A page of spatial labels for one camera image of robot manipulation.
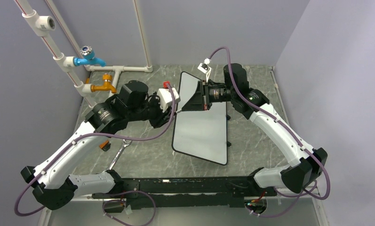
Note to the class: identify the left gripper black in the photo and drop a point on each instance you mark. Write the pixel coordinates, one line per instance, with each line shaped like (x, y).
(162, 117)

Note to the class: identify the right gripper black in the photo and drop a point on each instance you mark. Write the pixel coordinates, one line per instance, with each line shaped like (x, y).
(199, 101)

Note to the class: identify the white whiteboard black frame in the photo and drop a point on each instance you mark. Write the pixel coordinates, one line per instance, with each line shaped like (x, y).
(200, 134)

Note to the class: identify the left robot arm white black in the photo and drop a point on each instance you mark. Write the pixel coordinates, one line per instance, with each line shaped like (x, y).
(54, 185)

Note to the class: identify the silver combination wrench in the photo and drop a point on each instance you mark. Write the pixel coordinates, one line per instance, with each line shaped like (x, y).
(125, 144)

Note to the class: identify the orange black hex key set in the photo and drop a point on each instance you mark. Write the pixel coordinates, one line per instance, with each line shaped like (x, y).
(105, 146)

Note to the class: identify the orange brass water tap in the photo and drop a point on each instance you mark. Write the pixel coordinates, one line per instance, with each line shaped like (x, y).
(106, 86)

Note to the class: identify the blue water tap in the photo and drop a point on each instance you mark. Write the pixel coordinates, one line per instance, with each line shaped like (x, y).
(88, 58)

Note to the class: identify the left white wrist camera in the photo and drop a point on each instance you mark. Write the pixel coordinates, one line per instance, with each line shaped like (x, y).
(165, 96)

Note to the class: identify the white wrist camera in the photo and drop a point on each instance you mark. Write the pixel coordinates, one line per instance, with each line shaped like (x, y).
(205, 68)
(165, 96)

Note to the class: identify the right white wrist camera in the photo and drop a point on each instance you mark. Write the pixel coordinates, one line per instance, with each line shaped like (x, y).
(205, 68)

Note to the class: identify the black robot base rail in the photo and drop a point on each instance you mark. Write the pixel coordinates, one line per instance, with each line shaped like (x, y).
(233, 192)

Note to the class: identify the white PVC pipe frame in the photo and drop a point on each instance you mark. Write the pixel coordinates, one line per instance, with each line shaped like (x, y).
(43, 25)

